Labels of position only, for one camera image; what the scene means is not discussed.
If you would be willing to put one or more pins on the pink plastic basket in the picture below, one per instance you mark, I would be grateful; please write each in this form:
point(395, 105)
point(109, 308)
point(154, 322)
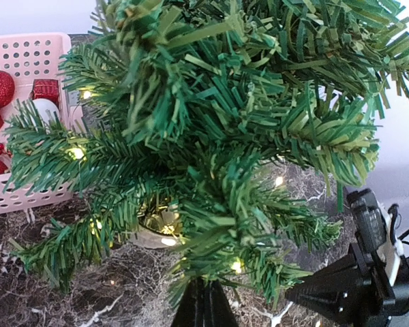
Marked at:
point(46, 160)

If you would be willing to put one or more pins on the red ball ornament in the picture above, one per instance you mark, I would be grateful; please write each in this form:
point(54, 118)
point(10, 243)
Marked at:
point(7, 88)

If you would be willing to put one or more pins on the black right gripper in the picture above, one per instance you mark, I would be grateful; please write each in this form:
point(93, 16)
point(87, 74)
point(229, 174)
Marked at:
point(341, 293)

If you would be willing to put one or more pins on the white ball ornament right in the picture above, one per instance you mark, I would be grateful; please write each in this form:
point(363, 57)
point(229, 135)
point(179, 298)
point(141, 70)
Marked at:
point(46, 109)

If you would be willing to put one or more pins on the red gift box ornament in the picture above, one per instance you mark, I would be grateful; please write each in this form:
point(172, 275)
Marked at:
point(45, 88)

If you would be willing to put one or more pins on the beige tree pot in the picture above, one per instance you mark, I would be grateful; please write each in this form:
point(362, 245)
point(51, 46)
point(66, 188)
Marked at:
point(159, 224)

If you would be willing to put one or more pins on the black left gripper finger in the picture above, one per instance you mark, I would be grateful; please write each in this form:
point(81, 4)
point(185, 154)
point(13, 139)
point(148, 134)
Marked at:
point(204, 304)

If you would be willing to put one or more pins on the small green christmas tree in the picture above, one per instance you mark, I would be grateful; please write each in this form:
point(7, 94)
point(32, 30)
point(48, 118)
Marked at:
point(192, 98)

